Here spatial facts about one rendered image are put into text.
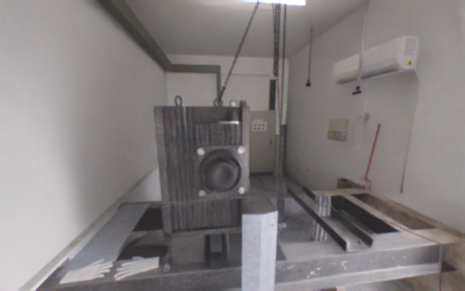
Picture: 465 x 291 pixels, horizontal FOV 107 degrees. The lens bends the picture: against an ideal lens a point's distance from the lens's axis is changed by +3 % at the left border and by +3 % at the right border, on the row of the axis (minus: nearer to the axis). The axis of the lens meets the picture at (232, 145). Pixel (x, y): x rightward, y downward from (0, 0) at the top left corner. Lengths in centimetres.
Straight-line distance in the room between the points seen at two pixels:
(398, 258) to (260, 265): 116
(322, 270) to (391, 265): 56
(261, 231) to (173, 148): 63
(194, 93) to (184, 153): 337
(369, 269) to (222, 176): 135
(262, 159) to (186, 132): 352
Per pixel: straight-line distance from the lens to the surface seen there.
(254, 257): 110
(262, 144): 425
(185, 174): 101
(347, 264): 170
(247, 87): 437
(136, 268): 137
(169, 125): 96
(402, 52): 233
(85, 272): 149
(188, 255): 126
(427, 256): 215
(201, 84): 429
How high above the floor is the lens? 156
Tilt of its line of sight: 10 degrees down
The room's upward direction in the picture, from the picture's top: straight up
